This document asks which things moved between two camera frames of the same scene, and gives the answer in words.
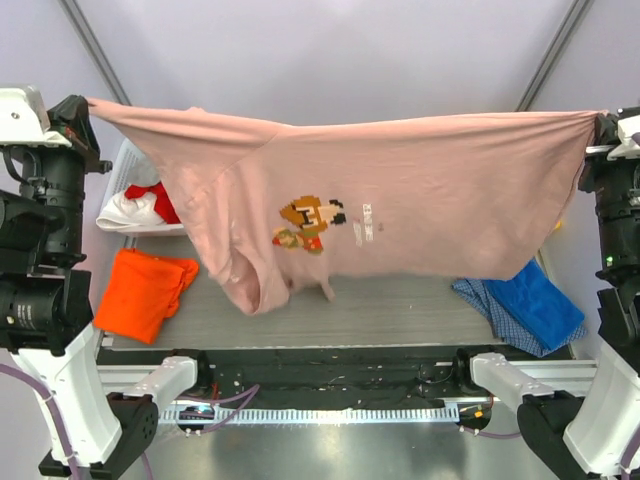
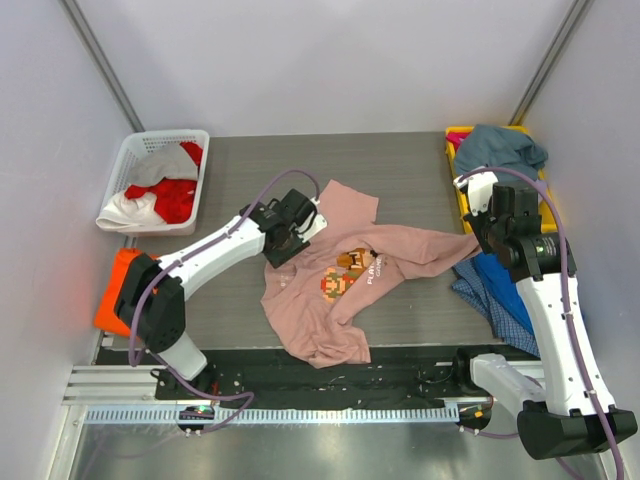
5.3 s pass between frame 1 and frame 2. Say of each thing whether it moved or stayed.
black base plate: stayed
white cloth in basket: stayed
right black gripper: moved
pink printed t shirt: moved
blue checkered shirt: stayed
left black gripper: moved
